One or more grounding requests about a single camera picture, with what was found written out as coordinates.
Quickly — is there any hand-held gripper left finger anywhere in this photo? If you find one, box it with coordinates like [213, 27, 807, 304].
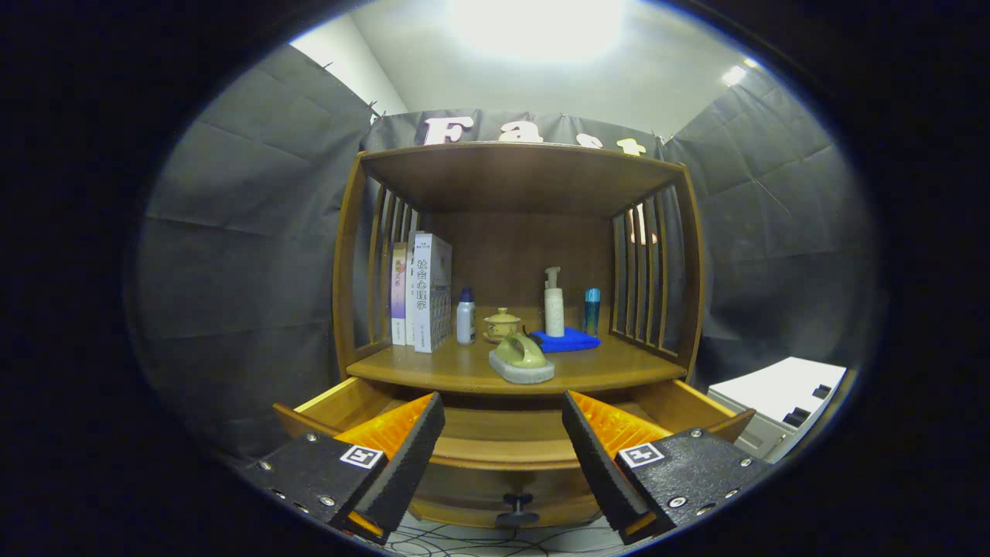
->
[232, 391, 447, 546]

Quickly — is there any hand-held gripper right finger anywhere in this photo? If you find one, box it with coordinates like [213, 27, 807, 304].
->
[561, 391, 774, 546]

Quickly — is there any black drawer knob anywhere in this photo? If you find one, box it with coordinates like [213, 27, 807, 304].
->
[497, 493, 541, 528]

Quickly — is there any wooden drawer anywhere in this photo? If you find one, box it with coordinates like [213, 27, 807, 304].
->
[272, 377, 756, 531]

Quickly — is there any green handled sponge brush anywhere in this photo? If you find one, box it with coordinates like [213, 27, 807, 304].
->
[488, 331, 556, 385]

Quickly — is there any wooden countertop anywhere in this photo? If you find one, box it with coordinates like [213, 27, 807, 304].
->
[346, 333, 688, 397]

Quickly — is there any wooden cabinet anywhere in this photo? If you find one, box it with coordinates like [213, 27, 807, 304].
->
[333, 142, 706, 531]

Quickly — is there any folded blue cloth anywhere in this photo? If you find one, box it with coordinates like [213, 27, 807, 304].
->
[531, 326, 602, 354]

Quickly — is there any white bottle with blue cap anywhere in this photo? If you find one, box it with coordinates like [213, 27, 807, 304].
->
[456, 287, 477, 346]

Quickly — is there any white pump bottle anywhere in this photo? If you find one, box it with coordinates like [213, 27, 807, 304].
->
[544, 267, 565, 338]

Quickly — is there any thin purple book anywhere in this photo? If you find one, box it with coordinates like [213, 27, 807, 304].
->
[391, 241, 409, 346]

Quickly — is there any thick white book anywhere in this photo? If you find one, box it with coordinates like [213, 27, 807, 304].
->
[408, 232, 453, 354]

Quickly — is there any yellow lidded teacup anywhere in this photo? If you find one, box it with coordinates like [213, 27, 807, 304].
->
[483, 307, 522, 344]

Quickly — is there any white plastic box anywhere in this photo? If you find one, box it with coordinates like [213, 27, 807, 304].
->
[708, 357, 848, 463]

